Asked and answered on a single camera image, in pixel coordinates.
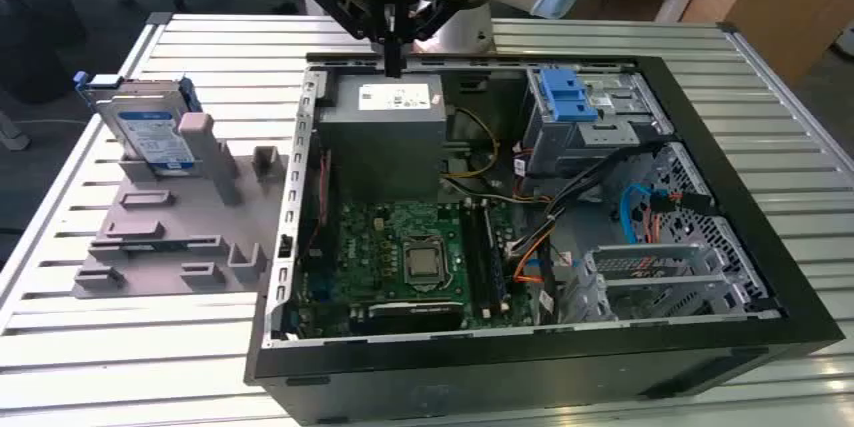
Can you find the black office chair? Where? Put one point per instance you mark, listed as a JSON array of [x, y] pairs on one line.
[[40, 47]]

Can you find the silver CPU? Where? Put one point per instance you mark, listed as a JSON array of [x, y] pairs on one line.
[[423, 263]]

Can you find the RAM stick on rack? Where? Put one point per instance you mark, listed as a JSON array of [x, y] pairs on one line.
[[142, 246]]

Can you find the grey table foot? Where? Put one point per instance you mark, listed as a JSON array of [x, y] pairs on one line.
[[14, 139]]

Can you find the blue plastic drive latch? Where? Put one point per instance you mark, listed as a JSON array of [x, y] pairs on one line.
[[563, 97]]

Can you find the grey power supply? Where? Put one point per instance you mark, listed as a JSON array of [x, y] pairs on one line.
[[380, 157]]

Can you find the hard disk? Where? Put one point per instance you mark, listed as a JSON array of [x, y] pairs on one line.
[[149, 132]]

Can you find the black graphics card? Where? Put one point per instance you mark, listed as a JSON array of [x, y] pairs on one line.
[[413, 314]]

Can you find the green motherboard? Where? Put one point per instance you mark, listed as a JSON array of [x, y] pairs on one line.
[[373, 232]]

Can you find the RAM stick in slot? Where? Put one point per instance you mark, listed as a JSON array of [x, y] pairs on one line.
[[495, 257]]

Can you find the metal optical drive cage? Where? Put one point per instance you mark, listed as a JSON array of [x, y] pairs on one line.
[[600, 139]]

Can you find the black PC case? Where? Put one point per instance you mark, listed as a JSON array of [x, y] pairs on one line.
[[467, 382]]

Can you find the grey parts rack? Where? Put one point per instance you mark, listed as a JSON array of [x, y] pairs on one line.
[[186, 202]]

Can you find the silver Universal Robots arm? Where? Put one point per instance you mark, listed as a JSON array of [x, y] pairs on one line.
[[467, 27]]

